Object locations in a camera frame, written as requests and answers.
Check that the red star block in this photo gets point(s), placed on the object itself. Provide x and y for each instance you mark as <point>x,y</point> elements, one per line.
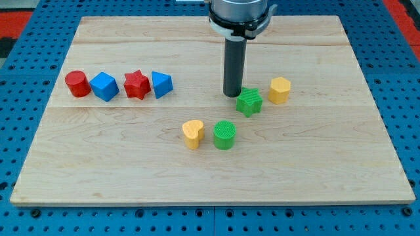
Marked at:
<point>136,85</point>

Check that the light wooden board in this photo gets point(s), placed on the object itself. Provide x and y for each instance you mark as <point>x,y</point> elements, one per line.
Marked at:
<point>327,145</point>

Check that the red cylinder block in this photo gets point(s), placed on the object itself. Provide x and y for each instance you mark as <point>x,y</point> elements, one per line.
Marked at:
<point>77,83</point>

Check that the yellow hexagon block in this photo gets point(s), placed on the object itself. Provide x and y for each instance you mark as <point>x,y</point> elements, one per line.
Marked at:
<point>279,90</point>

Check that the yellow heart block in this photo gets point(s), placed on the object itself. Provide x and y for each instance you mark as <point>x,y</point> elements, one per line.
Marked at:
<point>193,131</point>

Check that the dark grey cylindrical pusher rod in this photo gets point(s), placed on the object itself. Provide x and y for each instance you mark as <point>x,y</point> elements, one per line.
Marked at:
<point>234,60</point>

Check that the blue cube block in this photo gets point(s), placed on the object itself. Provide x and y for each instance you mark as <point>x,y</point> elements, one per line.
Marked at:
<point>104,86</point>

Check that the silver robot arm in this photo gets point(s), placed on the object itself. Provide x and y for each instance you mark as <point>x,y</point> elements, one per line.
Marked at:
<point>238,21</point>

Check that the green cylinder block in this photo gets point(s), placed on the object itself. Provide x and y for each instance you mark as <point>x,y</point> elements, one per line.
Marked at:
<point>224,135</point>

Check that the green star block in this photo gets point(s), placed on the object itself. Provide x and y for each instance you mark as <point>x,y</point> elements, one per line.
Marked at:
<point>249,101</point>

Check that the blue triangle block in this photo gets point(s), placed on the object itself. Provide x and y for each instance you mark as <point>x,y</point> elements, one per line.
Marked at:
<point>162,84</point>

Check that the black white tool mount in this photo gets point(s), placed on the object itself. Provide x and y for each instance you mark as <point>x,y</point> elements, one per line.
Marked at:
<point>241,30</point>

